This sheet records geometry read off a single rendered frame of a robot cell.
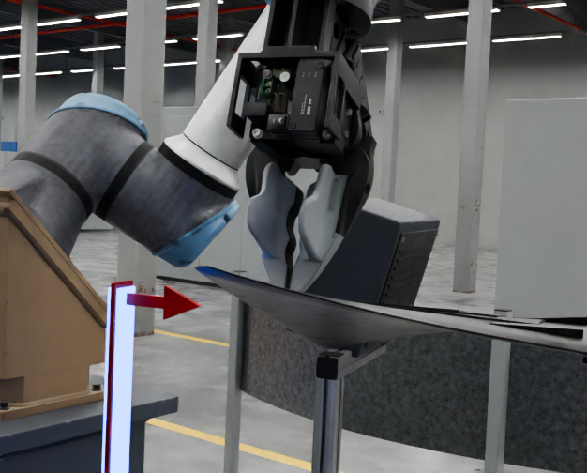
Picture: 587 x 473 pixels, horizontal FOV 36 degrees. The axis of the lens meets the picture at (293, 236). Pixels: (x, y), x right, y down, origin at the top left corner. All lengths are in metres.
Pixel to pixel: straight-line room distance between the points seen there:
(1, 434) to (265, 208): 0.47
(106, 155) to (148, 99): 6.28
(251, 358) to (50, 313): 2.09
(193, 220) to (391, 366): 1.57
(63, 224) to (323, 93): 0.57
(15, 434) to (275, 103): 0.52
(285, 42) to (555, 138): 6.55
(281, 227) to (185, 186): 0.51
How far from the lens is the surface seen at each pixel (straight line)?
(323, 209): 0.59
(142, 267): 7.41
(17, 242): 1.01
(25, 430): 0.99
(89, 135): 1.14
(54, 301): 1.05
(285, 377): 2.92
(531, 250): 7.19
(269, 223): 0.60
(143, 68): 7.40
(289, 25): 0.63
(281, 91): 0.60
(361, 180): 0.61
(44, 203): 1.08
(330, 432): 1.16
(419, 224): 1.26
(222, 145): 1.12
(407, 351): 2.59
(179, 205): 1.12
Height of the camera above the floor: 1.26
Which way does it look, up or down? 3 degrees down
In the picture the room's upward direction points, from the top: 3 degrees clockwise
